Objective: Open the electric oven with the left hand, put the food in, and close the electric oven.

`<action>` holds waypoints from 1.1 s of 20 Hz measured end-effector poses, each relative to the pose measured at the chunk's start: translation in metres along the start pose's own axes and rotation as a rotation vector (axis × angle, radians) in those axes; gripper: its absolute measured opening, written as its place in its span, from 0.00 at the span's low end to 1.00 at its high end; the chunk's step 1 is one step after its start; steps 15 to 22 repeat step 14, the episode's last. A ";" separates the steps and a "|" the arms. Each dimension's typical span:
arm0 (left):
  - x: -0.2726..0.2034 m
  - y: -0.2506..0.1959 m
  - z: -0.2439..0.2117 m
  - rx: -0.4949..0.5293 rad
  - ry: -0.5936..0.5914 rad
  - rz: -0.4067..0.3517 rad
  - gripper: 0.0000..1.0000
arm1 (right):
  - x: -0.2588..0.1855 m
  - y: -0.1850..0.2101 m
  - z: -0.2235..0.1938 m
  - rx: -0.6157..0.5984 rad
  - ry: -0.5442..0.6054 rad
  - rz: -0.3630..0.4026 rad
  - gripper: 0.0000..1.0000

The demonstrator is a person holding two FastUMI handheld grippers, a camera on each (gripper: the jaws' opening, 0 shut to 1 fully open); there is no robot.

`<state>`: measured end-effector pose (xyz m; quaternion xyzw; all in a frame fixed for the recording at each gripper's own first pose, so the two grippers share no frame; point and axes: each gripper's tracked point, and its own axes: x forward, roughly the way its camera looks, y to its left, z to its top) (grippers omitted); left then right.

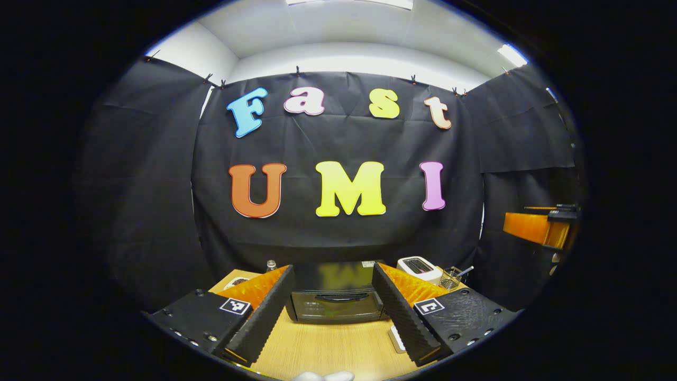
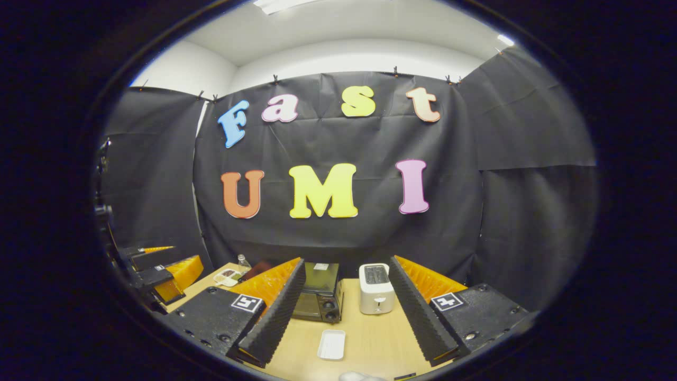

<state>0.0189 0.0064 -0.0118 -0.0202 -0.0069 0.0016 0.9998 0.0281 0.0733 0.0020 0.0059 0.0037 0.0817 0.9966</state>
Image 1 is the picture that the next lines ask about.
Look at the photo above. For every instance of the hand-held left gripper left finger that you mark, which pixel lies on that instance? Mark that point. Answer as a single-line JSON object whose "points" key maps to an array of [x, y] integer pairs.
{"points": [[267, 312]]}

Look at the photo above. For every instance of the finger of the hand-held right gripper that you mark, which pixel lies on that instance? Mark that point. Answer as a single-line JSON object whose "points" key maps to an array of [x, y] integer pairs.
{"points": [[566, 207], [529, 227]]}

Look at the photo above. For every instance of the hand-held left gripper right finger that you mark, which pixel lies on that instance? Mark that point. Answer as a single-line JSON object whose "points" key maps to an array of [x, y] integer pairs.
{"points": [[399, 312]]}

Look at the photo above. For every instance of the black electric oven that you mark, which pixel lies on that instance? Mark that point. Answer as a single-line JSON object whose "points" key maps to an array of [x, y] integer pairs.
{"points": [[336, 309]]}

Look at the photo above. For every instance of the white divided snack tray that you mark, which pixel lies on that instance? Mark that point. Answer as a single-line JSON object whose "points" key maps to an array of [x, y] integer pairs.
{"points": [[236, 282]]}

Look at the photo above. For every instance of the clear plastic water bottle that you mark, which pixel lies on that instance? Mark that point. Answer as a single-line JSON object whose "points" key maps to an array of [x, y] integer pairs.
{"points": [[271, 265]]}

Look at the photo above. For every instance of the white toaster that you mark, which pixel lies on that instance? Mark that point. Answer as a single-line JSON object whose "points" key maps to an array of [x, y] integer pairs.
{"points": [[420, 267]]}

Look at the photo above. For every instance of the metal utensil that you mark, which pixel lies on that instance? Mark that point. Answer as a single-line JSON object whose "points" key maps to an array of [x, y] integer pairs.
{"points": [[466, 271]]}

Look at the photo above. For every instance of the black backdrop cloth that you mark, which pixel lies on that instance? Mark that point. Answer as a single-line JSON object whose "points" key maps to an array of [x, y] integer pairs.
{"points": [[158, 211]]}

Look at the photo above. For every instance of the ceiling light panel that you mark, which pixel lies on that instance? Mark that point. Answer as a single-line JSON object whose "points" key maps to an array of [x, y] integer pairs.
{"points": [[512, 55]]}

